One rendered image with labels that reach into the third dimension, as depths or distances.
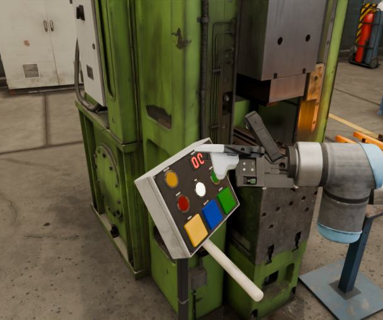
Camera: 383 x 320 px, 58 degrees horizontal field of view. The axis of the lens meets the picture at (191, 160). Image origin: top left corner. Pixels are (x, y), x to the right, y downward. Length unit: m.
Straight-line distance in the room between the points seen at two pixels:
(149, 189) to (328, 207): 0.51
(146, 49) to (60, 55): 4.89
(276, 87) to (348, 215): 0.78
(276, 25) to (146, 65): 0.63
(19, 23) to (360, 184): 6.08
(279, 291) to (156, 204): 1.25
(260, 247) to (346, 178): 1.06
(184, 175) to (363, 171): 0.57
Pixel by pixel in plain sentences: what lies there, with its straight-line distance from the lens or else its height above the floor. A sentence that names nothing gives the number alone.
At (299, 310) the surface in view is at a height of 0.00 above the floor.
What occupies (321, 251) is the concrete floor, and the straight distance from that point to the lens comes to 2.71.
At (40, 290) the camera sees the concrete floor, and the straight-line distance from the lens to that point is 2.48.
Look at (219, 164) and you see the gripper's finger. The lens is 0.66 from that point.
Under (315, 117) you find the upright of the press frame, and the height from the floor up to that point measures 1.07.
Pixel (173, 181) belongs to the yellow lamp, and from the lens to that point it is 1.06.
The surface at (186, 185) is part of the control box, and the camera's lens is 1.10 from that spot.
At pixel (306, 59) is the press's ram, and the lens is 1.53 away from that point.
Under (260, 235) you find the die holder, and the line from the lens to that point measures 1.68.
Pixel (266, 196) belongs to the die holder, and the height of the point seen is 0.86.
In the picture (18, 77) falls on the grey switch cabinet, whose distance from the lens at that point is 6.61.
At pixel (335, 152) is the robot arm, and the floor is 1.41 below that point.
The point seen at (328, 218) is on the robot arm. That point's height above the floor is 1.26.
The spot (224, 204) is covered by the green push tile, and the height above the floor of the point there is 1.01.
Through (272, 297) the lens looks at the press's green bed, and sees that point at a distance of 2.12.
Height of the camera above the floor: 1.70
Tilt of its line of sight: 27 degrees down
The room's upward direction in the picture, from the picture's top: straight up
